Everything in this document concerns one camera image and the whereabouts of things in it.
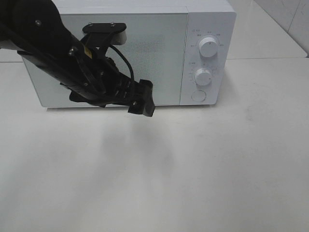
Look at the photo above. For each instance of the white microwave door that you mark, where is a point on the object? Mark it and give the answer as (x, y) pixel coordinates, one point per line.
(154, 48)

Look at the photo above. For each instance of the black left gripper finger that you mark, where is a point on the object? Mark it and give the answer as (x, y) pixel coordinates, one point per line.
(142, 103)

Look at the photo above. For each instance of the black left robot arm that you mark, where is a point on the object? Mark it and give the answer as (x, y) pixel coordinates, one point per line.
(34, 29)

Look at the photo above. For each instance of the white microwave knob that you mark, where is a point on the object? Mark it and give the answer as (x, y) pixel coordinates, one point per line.
(203, 77)
(208, 46)

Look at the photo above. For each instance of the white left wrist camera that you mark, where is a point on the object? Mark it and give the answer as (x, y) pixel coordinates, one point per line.
(96, 34)

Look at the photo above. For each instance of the white microwave oven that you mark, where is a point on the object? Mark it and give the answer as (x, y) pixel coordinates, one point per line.
(204, 17)

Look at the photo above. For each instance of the round white door button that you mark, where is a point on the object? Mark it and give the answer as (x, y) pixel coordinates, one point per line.
(199, 96)

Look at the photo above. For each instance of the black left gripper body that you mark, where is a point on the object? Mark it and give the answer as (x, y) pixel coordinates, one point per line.
(92, 76)

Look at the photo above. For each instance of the lower white microwave knob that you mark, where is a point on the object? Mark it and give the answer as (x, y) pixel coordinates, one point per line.
(203, 77)

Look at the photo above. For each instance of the upper white microwave knob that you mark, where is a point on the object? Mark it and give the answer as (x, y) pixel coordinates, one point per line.
(208, 46)

